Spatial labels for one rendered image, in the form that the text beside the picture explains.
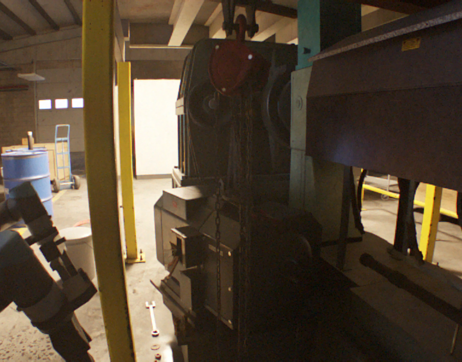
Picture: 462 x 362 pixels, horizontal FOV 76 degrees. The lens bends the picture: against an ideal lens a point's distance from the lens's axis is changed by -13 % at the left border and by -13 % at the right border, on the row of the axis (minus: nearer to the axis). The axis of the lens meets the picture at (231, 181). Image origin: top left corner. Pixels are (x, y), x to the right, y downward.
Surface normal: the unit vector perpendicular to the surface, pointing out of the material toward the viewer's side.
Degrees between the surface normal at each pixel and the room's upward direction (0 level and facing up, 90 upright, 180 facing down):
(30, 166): 90
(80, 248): 93
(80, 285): 25
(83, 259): 93
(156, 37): 90
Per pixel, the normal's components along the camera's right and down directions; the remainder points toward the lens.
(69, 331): -0.24, -0.83
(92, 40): 0.26, 0.17
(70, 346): 0.62, 0.26
